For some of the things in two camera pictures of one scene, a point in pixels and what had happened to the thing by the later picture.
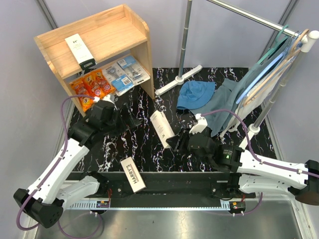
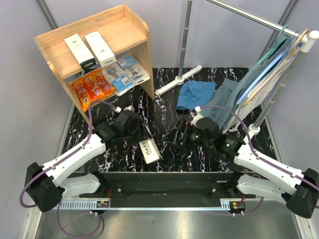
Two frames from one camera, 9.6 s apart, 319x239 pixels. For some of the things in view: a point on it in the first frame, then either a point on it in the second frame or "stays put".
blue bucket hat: x=194 y=94 stays put
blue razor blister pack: x=136 y=73 stays put
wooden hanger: x=275 y=73 stays put
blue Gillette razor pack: x=118 y=79 stays put
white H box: x=81 y=53 stays put
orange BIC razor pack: x=98 y=83 to x=89 y=82
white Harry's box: x=132 y=174 to x=149 y=151
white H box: x=162 y=127 to x=102 y=51
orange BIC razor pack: x=98 y=84 stays put
